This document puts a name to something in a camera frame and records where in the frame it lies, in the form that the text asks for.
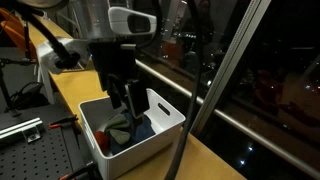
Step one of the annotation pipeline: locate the aluminium extrusion bar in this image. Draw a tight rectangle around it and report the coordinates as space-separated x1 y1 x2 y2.
0 117 44 140

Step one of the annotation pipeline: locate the grey window mullion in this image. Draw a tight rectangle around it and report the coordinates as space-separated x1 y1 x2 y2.
189 0 273 138

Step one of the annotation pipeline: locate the black tripod stand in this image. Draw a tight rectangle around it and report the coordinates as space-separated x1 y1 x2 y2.
0 13 38 118

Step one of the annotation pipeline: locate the thick black cable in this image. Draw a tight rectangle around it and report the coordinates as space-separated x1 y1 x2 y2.
164 0 204 180

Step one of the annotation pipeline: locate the metal corner bracket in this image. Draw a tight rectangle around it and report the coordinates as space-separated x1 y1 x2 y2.
22 128 42 144

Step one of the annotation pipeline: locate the dark blue cloth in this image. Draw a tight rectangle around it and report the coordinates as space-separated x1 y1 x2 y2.
108 108 157 156

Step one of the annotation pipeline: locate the black corrugated hose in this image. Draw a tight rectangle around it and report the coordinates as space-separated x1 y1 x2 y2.
16 3 82 70

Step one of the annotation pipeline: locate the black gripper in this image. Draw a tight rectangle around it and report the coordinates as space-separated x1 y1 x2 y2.
88 39 151 120

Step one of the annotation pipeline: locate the metal window handrail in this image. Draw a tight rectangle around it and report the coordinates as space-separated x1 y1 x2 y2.
134 59 320 179

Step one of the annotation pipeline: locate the black orange clamp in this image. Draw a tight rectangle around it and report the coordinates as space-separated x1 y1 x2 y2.
58 161 98 180
48 114 79 130

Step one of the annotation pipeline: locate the black bag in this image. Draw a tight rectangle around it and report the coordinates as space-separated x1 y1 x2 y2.
8 81 49 111

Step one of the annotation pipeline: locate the black perforated breadboard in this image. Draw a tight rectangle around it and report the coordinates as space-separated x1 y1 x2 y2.
0 103 98 180

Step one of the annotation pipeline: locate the orange chair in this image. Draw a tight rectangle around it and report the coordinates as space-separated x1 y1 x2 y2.
0 7 38 59

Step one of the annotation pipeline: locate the white plastic basket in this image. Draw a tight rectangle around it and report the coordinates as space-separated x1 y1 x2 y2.
78 88 187 180

